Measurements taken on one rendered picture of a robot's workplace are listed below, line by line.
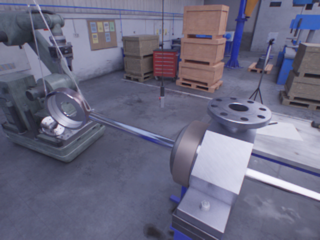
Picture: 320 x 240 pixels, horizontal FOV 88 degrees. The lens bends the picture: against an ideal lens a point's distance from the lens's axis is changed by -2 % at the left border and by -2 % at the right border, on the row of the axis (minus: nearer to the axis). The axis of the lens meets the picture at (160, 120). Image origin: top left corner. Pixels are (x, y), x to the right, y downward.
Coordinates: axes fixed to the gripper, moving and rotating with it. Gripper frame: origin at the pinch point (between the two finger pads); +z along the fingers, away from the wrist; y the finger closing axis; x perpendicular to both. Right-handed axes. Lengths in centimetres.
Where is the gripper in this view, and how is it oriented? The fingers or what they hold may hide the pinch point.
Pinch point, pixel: (65, 69)
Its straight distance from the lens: 250.1
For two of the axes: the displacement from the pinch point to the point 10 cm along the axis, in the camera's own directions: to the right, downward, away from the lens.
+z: 0.0, 8.7, 5.0
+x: 9.3, 1.9, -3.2
